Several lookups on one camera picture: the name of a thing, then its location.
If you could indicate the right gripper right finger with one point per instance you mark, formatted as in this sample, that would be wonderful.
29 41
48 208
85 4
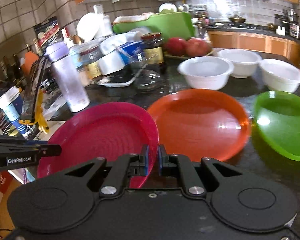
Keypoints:
180 167

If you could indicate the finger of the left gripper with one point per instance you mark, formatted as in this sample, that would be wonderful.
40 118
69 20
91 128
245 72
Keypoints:
49 150

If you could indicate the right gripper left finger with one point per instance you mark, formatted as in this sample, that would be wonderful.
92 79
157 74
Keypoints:
125 167

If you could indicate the red plastic plate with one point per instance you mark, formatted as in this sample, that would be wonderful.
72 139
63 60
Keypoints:
107 130

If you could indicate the orange plastic plate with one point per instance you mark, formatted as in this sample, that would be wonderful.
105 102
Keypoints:
201 123

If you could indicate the white bowl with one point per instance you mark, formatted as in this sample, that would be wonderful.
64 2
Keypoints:
206 72
280 75
245 62

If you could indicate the green plastic plate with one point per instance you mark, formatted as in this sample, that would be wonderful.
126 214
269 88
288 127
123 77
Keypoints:
277 117

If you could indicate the yellow phone stand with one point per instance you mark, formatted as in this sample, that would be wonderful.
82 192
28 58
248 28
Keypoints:
38 119

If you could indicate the paper coffee cup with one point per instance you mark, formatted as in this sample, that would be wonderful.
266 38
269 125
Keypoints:
11 103

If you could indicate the lavender water bottle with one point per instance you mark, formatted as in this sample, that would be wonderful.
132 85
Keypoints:
67 77

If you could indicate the clear glass cup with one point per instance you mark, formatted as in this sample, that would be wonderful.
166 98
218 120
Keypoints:
146 71

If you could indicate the dark sauce jar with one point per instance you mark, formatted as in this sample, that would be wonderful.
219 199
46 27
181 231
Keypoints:
153 50

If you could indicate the blue white carton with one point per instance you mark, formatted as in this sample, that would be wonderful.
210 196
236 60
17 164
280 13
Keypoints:
117 50

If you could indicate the snack bag black red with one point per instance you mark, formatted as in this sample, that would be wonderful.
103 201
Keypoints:
47 33

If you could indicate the dark red apple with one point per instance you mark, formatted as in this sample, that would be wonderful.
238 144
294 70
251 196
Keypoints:
176 46

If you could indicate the striped red apple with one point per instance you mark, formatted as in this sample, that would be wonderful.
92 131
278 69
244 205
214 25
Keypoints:
197 47

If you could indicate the green cutting board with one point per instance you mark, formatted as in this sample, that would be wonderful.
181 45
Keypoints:
175 24

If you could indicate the wok on stove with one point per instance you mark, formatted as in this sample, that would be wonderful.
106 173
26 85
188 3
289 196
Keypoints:
237 19

